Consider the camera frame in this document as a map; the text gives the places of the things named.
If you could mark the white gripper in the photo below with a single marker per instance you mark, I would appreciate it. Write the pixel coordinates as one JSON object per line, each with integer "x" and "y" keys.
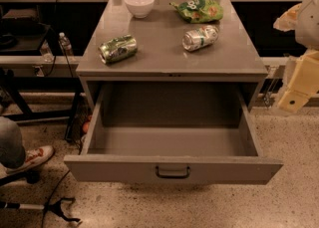
{"x": 309, "y": 23}

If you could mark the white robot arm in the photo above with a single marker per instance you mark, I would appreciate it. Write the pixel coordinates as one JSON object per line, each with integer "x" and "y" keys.
{"x": 306, "y": 30}

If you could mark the open grey top drawer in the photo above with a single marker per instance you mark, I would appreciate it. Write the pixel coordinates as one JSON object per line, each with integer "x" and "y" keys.
{"x": 137, "y": 126}

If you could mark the green chip bag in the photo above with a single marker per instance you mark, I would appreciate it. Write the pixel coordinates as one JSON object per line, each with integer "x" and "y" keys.
{"x": 198, "y": 11}

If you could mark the grey cabinet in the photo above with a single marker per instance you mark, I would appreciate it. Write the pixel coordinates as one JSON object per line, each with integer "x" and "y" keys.
{"x": 161, "y": 56}

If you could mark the white bowl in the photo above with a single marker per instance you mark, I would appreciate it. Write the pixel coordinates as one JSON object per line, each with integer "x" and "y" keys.
{"x": 140, "y": 8}

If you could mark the orange ball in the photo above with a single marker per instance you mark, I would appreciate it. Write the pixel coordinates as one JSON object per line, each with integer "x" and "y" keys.
{"x": 85, "y": 127}

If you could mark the clear water bottle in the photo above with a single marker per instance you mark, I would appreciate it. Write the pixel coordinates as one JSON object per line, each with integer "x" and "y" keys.
{"x": 65, "y": 45}

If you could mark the black side table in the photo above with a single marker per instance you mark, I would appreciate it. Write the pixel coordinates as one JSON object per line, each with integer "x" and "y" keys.
{"x": 31, "y": 57}

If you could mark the white and red sneaker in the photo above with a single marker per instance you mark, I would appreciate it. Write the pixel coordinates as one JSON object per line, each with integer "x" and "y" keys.
{"x": 31, "y": 159}

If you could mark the black grabber tool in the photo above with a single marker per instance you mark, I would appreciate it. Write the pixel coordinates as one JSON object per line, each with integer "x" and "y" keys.
{"x": 55, "y": 208}

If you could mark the grey trouser leg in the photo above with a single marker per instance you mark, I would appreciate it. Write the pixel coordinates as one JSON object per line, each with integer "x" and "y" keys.
{"x": 12, "y": 151}

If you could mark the black drawer handle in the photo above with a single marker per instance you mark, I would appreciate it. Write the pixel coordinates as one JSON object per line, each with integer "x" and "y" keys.
{"x": 173, "y": 174}

